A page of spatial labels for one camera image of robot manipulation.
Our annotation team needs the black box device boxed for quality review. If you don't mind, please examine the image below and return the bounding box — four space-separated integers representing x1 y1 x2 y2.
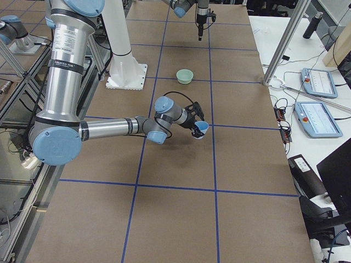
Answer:
288 155 327 199

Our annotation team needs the metal rod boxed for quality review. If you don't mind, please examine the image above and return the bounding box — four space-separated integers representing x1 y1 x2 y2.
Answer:
283 86 351 112

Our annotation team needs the white pedestal column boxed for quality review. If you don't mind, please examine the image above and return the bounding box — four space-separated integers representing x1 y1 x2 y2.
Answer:
102 0 148 90

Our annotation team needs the small electronics board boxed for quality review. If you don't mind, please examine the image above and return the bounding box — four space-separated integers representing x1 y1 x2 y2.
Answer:
274 107 286 122

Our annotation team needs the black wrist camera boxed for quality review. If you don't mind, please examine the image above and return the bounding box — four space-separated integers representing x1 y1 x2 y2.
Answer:
207 9 217 23

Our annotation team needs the near blue teach pendant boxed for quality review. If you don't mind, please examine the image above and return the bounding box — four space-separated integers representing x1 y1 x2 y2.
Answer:
294 101 343 139

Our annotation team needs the aluminium side frame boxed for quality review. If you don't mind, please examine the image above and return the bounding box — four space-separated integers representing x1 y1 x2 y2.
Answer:
82 10 106 80

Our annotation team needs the mint green bowl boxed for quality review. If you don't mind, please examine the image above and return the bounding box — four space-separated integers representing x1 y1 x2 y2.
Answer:
176 68 194 84

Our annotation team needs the light blue plastic cup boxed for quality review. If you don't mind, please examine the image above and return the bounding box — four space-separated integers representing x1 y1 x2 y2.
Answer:
195 121 209 140

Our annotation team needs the blue teach pendant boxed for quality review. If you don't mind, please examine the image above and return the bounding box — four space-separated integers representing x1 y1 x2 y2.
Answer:
301 68 338 99
294 101 343 139

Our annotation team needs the wooden board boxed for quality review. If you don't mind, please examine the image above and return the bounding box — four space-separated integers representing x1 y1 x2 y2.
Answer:
323 22 351 67

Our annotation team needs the far blue teach pendant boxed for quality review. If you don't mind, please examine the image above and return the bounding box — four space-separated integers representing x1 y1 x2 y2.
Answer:
301 68 338 99

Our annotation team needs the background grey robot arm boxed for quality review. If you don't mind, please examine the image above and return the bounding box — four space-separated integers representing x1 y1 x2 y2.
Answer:
1 15 49 55

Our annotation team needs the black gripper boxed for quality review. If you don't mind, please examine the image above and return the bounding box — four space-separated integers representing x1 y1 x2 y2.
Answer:
180 101 205 138
196 8 208 41

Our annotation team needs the aluminium frame post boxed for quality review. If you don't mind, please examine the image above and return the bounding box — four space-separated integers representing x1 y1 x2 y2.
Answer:
262 0 311 85

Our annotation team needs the black water bottle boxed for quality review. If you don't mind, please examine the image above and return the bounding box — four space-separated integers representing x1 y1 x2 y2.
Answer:
303 12 323 39

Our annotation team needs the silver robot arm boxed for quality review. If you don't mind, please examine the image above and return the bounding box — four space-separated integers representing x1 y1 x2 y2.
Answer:
29 1 205 165
162 0 210 41

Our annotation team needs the black computer monitor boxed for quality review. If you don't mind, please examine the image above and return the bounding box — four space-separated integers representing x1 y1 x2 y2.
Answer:
317 139 350 216

